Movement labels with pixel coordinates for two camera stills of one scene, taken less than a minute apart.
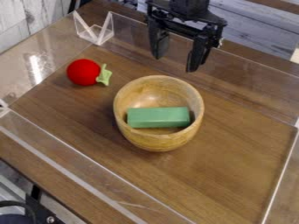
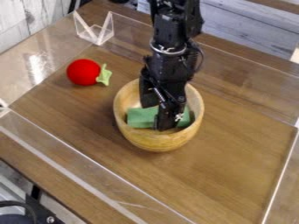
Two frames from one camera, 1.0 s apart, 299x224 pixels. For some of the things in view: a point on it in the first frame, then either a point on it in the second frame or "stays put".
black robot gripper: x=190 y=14 -> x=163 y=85
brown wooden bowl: x=158 y=91 stays put
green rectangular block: x=158 y=116 stays put
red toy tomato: x=85 y=73 stays put
